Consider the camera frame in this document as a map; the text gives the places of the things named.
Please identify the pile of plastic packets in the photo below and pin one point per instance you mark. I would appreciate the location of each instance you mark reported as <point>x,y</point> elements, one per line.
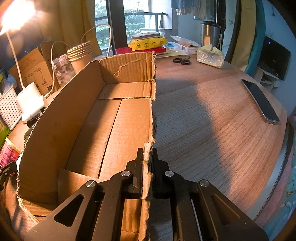
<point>183,45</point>

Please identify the black handled scissors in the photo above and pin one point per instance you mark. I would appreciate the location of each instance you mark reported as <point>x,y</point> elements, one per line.
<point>182,61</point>

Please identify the red tin can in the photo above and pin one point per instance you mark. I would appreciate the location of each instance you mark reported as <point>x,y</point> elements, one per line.
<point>9,153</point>

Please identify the white desk lamp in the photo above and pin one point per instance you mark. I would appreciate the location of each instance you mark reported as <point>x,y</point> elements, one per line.
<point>16,15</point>

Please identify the small brown cardboard box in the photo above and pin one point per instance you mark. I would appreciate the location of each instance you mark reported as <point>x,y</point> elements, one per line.
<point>33,69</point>

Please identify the yellow tissue pack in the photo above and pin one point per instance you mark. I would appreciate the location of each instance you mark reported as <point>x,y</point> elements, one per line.
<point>210,56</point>

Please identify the grey flat case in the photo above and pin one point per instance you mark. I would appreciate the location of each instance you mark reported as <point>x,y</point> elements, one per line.
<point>145,35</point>

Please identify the red book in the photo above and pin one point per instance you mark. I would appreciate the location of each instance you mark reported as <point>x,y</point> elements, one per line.
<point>125,50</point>

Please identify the black monitor screen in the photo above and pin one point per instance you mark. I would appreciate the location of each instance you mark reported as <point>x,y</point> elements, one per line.
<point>274,58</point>

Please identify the stack of paper cups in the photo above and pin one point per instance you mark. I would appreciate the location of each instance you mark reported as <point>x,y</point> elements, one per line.
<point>80,55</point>

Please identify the yellow toy bus case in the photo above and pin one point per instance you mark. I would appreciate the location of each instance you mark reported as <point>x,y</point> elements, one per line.
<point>147,43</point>

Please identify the yellow curtain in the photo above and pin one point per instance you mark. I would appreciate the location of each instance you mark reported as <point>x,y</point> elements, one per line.
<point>69,21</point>

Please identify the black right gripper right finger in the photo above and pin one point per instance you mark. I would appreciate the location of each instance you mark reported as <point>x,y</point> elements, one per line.
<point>199,211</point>

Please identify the white perforated plastic basket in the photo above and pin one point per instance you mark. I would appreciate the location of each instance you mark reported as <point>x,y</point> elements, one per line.
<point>10,111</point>

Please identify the black smartphone with silver edge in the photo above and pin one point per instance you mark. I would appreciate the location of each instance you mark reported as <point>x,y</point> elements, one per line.
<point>262,103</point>

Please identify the stainless steel kettle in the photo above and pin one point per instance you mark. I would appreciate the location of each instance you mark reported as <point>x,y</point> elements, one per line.
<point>211,34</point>

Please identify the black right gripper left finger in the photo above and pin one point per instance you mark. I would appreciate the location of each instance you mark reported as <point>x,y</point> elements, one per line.
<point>95,210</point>

